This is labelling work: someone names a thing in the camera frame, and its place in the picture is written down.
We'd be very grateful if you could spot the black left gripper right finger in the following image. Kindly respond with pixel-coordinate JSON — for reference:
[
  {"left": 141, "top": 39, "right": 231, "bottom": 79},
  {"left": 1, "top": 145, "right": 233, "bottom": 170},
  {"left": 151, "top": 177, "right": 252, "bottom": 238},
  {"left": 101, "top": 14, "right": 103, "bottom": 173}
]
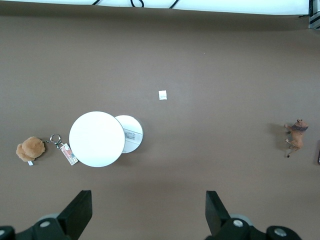
[{"left": 204, "top": 190, "right": 302, "bottom": 240}]

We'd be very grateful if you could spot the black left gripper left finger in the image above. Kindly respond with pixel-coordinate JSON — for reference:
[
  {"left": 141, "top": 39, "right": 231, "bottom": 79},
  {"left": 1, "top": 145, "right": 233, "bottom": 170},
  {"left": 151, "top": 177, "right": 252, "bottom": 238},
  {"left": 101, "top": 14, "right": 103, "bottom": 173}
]
[{"left": 0, "top": 189, "right": 94, "bottom": 240}]

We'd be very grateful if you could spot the brown lion figurine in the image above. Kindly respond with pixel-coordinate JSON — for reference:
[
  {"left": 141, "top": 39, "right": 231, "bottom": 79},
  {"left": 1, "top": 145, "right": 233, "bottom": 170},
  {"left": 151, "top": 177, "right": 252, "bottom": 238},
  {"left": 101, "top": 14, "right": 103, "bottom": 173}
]
[{"left": 283, "top": 118, "right": 310, "bottom": 158}]

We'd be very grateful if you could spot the white desk lamp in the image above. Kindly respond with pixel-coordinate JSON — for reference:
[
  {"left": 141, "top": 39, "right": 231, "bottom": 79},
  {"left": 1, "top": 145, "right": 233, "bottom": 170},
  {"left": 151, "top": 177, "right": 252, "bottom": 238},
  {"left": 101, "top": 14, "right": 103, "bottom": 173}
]
[{"left": 68, "top": 111, "right": 145, "bottom": 168}]

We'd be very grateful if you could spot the printed keychain tag card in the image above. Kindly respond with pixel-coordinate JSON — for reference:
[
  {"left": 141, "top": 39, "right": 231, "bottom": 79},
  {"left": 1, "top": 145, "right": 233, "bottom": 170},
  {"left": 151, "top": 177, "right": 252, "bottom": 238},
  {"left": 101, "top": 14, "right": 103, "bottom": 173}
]
[{"left": 59, "top": 142, "right": 80, "bottom": 166}]

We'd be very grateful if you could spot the brown plush keychain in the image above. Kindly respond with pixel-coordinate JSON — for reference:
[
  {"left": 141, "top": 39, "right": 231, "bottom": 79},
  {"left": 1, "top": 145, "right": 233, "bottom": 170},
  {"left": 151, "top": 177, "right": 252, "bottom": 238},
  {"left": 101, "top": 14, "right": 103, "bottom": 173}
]
[{"left": 16, "top": 134, "right": 63, "bottom": 166}]

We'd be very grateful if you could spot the aluminium frame post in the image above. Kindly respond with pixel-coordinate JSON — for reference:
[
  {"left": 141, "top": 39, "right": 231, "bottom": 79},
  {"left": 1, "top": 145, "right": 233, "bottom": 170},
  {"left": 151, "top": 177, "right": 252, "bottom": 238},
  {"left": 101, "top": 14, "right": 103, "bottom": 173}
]
[{"left": 307, "top": 0, "right": 320, "bottom": 30}]

